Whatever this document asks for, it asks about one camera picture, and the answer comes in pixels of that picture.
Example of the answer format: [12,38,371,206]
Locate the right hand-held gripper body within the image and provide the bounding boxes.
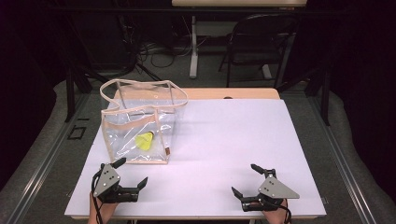
[240,168,301,213]

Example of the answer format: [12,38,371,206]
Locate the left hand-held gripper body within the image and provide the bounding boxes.
[92,163,140,204]

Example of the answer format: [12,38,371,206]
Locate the yellow shuttlecock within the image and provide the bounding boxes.
[134,131,154,152]

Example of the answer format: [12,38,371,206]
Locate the clear plastic tote bag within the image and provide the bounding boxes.
[99,78,190,165]

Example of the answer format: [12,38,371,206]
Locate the person's right hand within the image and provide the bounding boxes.
[251,201,290,224]

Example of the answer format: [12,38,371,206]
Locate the person's left hand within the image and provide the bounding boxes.
[88,191,119,224]

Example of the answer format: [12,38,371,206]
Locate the white table mat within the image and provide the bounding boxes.
[64,98,327,218]

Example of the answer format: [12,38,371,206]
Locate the black metal stand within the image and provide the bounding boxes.
[276,63,332,127]
[64,63,94,123]

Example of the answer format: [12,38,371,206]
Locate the black folding chair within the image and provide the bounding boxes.
[218,13,299,90]

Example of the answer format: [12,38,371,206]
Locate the white-legged desk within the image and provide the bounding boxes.
[171,0,309,80]

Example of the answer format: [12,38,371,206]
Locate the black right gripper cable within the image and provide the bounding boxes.
[269,199,293,224]

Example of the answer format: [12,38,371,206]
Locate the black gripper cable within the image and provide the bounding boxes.
[269,199,293,224]
[91,169,106,224]

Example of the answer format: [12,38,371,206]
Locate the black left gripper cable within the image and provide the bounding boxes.
[91,169,106,224]

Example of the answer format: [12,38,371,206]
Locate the bundle of floor cables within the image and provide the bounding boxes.
[116,13,213,70]

